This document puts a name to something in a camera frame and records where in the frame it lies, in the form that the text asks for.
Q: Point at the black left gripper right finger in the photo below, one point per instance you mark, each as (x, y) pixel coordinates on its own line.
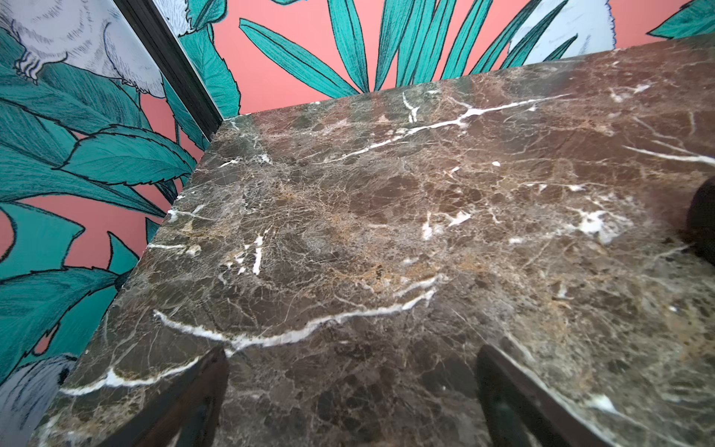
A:
(518, 410)

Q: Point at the black left corner post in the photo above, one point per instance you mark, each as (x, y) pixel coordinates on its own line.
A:
(147, 22)

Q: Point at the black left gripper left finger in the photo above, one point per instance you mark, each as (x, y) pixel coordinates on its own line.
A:
(187, 413)

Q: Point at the dark avocado fake fruit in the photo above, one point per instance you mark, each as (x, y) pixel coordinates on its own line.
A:
(700, 220)

